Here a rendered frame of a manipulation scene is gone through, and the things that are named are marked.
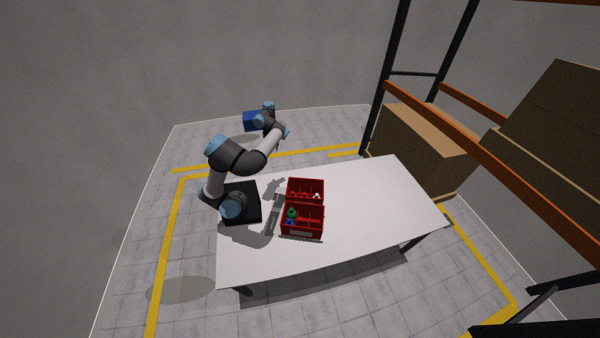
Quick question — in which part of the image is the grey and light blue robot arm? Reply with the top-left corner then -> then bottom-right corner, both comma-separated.
198,101 -> 290,219

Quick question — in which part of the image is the green bottle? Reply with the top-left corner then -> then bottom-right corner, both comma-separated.
287,207 -> 296,219

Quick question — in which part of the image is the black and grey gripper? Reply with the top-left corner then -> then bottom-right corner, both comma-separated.
262,127 -> 279,150

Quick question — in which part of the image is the red crate with dividers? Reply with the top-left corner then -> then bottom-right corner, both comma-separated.
280,201 -> 325,240
285,177 -> 324,205

